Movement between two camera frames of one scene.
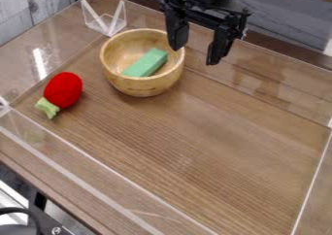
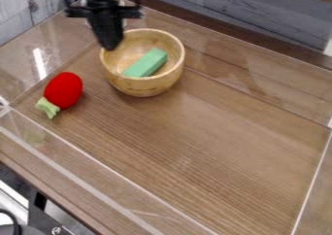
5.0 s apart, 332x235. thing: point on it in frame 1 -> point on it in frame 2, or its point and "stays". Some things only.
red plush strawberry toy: x=62 y=91 stays
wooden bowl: x=139 y=61 stays
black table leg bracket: x=50 y=225 stays
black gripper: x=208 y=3 -> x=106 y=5
